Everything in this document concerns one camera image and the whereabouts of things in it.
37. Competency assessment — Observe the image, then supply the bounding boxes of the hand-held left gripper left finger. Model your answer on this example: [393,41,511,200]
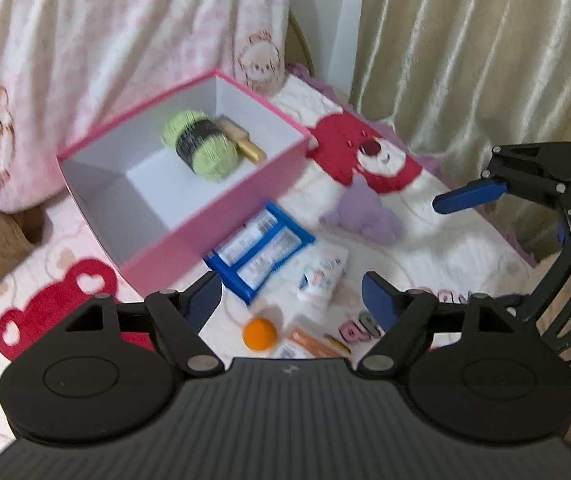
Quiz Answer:
[66,270,226,377]

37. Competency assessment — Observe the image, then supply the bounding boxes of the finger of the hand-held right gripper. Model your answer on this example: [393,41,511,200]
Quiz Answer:
[508,220,571,357]
[432,141,571,216]

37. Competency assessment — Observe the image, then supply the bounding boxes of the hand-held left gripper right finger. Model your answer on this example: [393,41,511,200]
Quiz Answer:
[358,271,522,378]

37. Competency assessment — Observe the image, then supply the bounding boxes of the pink cardboard box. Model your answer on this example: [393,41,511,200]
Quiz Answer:
[56,70,313,296]

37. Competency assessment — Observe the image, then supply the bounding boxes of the purple plush toy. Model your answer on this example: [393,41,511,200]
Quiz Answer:
[319,180,406,246]

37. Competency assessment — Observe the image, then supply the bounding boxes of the small white packet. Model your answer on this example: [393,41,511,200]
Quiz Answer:
[296,245,350,311]

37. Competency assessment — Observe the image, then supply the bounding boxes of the orange ball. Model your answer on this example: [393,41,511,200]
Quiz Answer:
[243,317,277,352]

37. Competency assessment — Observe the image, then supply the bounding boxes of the blue plastic packet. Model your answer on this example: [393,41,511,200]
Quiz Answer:
[203,201,316,306]

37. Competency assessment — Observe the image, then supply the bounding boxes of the orange tube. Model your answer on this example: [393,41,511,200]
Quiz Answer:
[278,327,351,359]

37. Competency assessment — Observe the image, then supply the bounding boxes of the beige curtain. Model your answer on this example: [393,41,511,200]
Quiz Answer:
[350,0,571,461]

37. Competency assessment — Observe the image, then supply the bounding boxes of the green and black yarn ball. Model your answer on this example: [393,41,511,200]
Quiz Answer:
[162,109,242,182]

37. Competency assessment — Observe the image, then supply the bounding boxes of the gold cosmetic tube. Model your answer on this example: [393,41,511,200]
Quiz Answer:
[216,116,267,163]

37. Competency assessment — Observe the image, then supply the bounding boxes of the beige bed headboard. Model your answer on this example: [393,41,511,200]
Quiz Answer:
[288,10,316,77]

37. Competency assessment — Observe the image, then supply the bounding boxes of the pink printed pillow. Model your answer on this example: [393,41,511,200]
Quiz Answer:
[0,0,291,213]

